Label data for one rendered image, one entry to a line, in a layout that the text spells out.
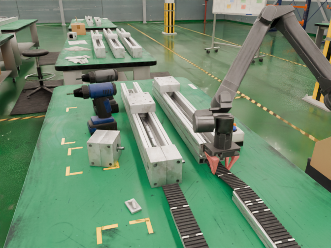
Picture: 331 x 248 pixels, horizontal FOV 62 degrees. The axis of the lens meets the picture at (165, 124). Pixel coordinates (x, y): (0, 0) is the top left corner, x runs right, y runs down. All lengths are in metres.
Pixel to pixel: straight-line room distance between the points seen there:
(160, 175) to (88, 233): 0.26
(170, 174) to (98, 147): 0.27
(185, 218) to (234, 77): 0.47
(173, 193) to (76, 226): 0.27
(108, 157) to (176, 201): 0.31
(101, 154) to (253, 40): 0.66
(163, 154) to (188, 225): 0.25
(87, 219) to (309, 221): 0.59
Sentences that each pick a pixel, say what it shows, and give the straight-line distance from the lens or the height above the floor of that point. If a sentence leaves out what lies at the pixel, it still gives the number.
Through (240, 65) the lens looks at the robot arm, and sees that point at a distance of 0.97.
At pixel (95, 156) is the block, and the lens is 0.99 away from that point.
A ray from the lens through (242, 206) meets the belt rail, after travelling 0.81.
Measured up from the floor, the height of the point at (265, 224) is 0.81.
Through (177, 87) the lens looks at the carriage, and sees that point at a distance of 1.47.
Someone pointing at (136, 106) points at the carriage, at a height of 0.90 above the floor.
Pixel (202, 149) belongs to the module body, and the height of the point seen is 0.84.
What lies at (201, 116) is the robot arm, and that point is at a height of 0.99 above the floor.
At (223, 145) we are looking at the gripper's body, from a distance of 0.89.
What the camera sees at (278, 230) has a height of 0.81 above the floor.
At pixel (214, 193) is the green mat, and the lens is 0.88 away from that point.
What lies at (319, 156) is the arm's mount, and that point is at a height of 0.83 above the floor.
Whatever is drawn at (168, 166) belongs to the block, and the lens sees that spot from 0.85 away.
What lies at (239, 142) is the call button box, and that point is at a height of 0.80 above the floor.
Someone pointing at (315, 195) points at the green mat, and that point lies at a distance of 0.97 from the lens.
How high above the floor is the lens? 1.32
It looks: 25 degrees down
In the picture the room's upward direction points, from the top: straight up
